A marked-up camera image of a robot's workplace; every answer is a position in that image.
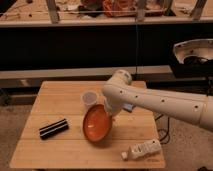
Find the silver robot base dome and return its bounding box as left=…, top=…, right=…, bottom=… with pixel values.
left=173, top=38, right=213, bottom=64

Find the metal shelf rail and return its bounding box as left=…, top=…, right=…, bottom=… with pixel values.
left=0, top=16, right=213, bottom=28

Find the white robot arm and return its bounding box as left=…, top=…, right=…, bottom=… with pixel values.
left=102, top=70, right=213, bottom=132

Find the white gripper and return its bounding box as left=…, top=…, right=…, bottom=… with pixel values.
left=104, top=97, right=124, bottom=122

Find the black cable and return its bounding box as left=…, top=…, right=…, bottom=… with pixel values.
left=153, top=114, right=171, bottom=145

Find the orange basket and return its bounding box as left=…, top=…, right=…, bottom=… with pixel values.
left=102, top=0, right=135, bottom=17

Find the black striped box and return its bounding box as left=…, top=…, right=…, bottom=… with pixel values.
left=39, top=119, right=69, bottom=140

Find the wooden table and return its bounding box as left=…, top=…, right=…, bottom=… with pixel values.
left=10, top=81, right=165, bottom=169

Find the blue sponge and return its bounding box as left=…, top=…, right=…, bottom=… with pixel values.
left=123, top=103, right=135, bottom=113

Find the orange ceramic bowl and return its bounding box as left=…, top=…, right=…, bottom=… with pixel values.
left=83, top=104, right=112, bottom=143

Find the translucent plastic cup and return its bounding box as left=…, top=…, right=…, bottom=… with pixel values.
left=81, top=91, right=98, bottom=110

